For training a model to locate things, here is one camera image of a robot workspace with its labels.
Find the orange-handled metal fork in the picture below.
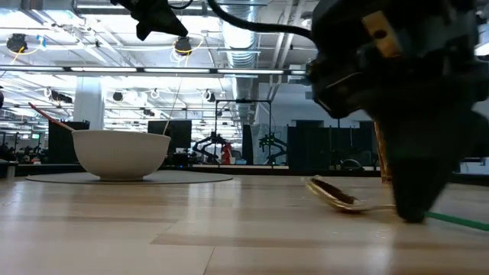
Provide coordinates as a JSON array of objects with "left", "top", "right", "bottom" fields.
[{"left": 28, "top": 102, "right": 76, "bottom": 133}]

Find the red background object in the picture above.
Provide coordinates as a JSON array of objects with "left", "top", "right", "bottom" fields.
[{"left": 220, "top": 142, "right": 233, "bottom": 165}]

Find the black room partition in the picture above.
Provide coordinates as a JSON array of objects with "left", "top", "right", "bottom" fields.
[{"left": 287, "top": 120, "right": 377, "bottom": 171}]

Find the green-handled gold spoon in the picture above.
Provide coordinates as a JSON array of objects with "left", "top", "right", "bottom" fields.
[{"left": 304, "top": 174, "right": 489, "bottom": 232}]

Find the round grey placemat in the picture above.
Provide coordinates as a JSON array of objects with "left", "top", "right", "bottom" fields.
[{"left": 25, "top": 170, "right": 234, "bottom": 186}]

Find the thin pale hanging cable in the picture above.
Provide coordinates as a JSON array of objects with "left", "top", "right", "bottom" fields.
[{"left": 163, "top": 76, "right": 183, "bottom": 135}]

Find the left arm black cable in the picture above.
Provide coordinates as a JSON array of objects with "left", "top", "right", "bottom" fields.
[{"left": 167, "top": 0, "right": 194, "bottom": 11}]

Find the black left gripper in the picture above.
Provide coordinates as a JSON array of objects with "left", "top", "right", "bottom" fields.
[{"left": 110, "top": 0, "right": 189, "bottom": 42}]

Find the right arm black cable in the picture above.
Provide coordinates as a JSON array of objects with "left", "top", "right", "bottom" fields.
[{"left": 207, "top": 0, "right": 315, "bottom": 40}]

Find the long ceiling light strip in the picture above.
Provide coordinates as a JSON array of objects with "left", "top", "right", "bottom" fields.
[{"left": 0, "top": 65, "right": 306, "bottom": 77}]

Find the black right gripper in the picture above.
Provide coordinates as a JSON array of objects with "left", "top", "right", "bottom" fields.
[{"left": 305, "top": 0, "right": 489, "bottom": 224}]

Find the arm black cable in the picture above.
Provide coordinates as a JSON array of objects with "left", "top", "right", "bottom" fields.
[
  {"left": 207, "top": 0, "right": 315, "bottom": 40},
  {"left": 167, "top": 0, "right": 194, "bottom": 11}
]

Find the tall black frame stand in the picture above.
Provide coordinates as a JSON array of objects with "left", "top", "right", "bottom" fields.
[{"left": 213, "top": 99, "right": 273, "bottom": 166}]

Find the white building pillar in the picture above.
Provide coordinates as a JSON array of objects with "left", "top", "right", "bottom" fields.
[{"left": 73, "top": 76, "right": 105, "bottom": 131}]

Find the black ceiling device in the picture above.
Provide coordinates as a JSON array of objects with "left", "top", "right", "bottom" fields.
[
  {"left": 173, "top": 36, "right": 193, "bottom": 55},
  {"left": 5, "top": 33, "right": 28, "bottom": 53}
]

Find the black background monitor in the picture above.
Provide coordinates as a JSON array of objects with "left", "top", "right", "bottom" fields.
[{"left": 147, "top": 119, "right": 193, "bottom": 154}]

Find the silver ventilation duct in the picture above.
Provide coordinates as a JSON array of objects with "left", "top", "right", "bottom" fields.
[{"left": 220, "top": 0, "right": 261, "bottom": 127}]

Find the white bowl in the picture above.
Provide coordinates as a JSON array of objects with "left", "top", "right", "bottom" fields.
[{"left": 71, "top": 129, "right": 172, "bottom": 182}]

